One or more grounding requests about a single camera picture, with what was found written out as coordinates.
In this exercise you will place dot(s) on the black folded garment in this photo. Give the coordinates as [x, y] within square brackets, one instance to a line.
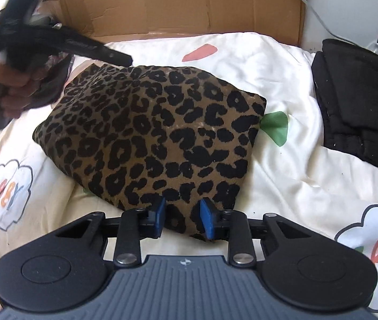
[345, 79]

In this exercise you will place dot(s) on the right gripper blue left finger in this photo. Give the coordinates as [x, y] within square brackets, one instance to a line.
[156, 218]

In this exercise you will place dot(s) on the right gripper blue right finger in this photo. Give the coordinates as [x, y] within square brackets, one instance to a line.
[211, 219]

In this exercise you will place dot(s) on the white cartoon print duvet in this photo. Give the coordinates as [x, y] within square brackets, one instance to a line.
[332, 193]

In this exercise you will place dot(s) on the brown cardboard sheet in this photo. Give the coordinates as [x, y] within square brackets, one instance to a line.
[124, 20]

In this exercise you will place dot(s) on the person's left hand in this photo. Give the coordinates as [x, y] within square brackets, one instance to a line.
[21, 87]

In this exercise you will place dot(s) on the leopard print garment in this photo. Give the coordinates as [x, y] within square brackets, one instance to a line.
[132, 135]

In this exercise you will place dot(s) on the black garment with patterned panel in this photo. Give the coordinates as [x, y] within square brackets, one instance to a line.
[51, 87]

